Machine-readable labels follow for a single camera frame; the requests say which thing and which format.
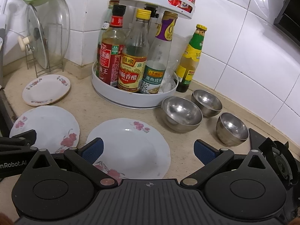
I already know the purple neck fish sauce bottle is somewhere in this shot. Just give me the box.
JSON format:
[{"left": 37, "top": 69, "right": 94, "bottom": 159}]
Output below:
[{"left": 140, "top": 11, "right": 178, "bottom": 94}]

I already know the white two-tier turntable rack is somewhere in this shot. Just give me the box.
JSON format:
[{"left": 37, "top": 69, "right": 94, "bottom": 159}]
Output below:
[{"left": 91, "top": 0, "right": 195, "bottom": 109}]

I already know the yellow label vinegar bottle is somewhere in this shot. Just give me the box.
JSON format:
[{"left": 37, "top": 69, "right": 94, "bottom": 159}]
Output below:
[{"left": 117, "top": 9, "right": 151, "bottom": 92}]

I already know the small floral rimmed plate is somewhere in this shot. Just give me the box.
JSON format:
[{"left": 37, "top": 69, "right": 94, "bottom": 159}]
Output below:
[{"left": 22, "top": 74, "right": 71, "bottom": 107}]

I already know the large steel bowl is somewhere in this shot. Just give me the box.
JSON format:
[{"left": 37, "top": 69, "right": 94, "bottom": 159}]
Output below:
[{"left": 161, "top": 96, "right": 203, "bottom": 133}]

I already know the black gas stove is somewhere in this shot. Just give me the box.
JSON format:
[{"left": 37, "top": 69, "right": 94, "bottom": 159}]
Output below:
[{"left": 249, "top": 129, "right": 299, "bottom": 224}]

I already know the pink flower plate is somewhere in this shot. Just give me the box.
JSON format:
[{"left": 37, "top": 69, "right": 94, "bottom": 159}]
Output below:
[
  {"left": 86, "top": 118, "right": 171, "bottom": 183},
  {"left": 10, "top": 106, "right": 80, "bottom": 153}
]

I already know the small steel bowl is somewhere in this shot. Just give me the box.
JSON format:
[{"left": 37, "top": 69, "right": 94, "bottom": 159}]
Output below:
[{"left": 216, "top": 112, "right": 249, "bottom": 147}]

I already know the red snack packet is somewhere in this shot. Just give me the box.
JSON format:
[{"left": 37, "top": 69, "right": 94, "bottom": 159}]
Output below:
[{"left": 168, "top": 0, "right": 195, "bottom": 13}]

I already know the red label soy sauce bottle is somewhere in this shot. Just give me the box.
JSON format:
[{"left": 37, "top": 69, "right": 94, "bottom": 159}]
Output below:
[{"left": 96, "top": 4, "right": 126, "bottom": 87}]

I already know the wire lid rack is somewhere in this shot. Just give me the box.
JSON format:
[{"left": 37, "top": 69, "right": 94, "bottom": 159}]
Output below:
[{"left": 24, "top": 22, "right": 67, "bottom": 77}]

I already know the glass pot lid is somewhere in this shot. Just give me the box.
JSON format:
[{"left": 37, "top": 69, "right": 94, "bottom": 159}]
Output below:
[{"left": 18, "top": 0, "right": 70, "bottom": 71}]

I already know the green yellow oil bottle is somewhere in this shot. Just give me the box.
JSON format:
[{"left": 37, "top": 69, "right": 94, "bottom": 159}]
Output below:
[{"left": 175, "top": 24, "right": 207, "bottom": 92}]

